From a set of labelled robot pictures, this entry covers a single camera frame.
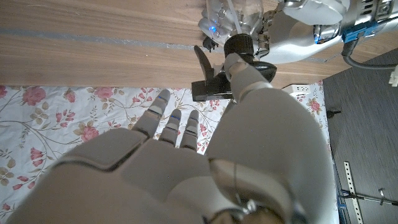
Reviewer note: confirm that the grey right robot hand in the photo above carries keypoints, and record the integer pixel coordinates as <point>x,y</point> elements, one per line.
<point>264,140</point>

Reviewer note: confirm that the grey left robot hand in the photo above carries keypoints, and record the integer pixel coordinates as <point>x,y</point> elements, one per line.
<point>295,37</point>

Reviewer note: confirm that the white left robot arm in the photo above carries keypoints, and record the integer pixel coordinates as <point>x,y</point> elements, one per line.
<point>370,15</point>

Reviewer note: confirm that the white power strip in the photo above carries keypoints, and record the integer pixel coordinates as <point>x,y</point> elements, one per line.
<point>297,90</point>

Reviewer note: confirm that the black hair claw clip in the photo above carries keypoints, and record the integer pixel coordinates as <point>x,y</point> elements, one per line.
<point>209,43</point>

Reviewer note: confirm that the floral backdrop cloth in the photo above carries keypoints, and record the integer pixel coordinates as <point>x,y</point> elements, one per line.
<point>62,124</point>

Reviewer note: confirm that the white perforated metal rail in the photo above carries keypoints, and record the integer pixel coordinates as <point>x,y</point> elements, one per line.
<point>353,193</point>

